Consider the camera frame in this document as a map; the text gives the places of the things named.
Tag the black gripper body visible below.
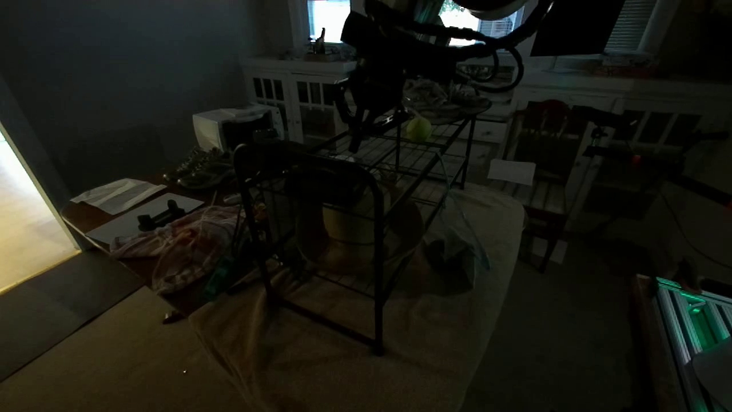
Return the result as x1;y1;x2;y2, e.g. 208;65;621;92
338;9;418;132

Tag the white low shelf unit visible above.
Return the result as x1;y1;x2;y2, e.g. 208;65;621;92
509;68;732;149

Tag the yellow-green ball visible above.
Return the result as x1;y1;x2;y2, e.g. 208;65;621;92
402;113;435;143

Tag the small dark figurine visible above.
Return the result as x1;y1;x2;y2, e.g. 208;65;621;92
306;28;332;56

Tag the white glass-door cabinet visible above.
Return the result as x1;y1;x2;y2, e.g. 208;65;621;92
243;54;361;145

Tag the bright window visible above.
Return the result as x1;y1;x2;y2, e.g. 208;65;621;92
304;0;530;53

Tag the yellow bowl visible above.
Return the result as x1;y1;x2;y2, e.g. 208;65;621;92
319;191;425;270

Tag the white paper sheet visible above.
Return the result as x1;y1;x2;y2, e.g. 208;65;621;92
488;158;537;187

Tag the white box appliance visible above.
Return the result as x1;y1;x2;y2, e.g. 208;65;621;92
191;102;286;153

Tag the dark green crumpled cloth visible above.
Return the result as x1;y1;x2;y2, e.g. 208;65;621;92
422;231;490;298

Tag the dark wooden chair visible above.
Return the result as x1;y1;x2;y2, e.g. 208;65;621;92
518;97;617;274

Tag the dark flat screen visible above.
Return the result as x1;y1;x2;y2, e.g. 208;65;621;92
529;0;630;56

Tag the clear plastic bag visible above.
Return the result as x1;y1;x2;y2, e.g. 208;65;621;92
147;215;240;307

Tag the beige table cloth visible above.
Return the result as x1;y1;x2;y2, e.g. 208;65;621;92
191;179;529;412

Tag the white paper stack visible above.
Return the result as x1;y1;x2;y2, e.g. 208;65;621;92
68;176;169;216

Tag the green-lit metal device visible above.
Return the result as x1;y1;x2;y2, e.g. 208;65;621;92
653;274;732;412

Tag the black wire shelf rack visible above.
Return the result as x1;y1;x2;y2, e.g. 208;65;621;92
231;101;481;357

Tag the wire basket with clutter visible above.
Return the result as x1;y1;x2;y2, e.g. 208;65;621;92
402;75;491;119

